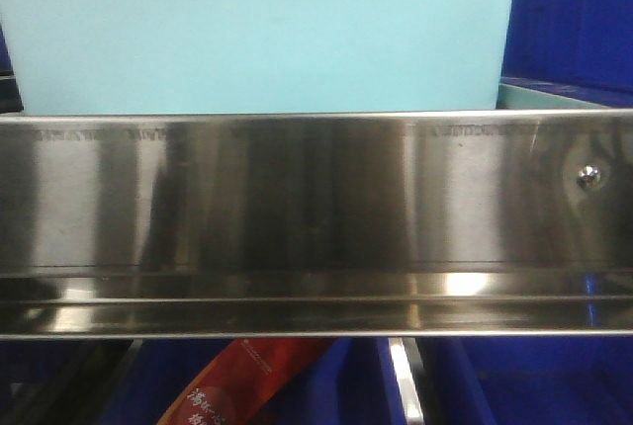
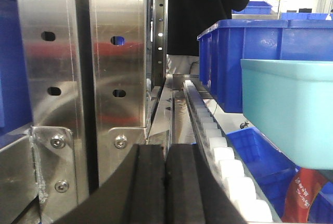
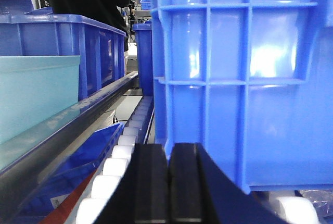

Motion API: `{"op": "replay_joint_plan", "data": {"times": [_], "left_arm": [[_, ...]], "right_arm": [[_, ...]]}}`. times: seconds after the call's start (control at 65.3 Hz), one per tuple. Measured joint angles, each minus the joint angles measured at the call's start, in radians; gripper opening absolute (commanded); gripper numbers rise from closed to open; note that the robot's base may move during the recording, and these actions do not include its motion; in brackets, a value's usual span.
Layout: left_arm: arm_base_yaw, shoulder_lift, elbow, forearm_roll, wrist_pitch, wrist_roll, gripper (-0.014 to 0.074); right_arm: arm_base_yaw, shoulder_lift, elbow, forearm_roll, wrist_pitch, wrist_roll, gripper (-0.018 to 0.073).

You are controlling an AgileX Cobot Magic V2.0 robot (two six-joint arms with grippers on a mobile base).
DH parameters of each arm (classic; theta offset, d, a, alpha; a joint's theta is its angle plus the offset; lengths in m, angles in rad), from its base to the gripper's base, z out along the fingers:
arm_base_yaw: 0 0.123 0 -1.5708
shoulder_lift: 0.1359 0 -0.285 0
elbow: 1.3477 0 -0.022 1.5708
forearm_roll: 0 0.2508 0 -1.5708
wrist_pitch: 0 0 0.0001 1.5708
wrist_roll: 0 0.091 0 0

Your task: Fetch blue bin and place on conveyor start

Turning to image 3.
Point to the large light blue crate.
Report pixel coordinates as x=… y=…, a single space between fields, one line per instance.
x=251 y=81

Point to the distant dark blue crate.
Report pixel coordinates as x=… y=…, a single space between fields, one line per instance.
x=143 y=38

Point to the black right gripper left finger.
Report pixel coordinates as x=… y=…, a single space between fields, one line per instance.
x=142 y=194

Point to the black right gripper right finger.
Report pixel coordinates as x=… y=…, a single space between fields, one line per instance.
x=201 y=193

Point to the grey conveyor side rail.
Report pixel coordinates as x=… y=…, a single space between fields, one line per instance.
x=29 y=159

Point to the white roller track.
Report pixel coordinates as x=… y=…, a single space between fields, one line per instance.
x=108 y=176

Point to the blue bins on background shelf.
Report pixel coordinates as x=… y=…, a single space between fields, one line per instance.
x=145 y=4

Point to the blue bin below rail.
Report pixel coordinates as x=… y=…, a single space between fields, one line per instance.
x=86 y=159

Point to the dark blue ribbed crate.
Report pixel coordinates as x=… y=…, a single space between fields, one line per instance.
x=100 y=46

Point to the teal plastic bin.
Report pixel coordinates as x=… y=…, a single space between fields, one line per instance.
x=34 y=88

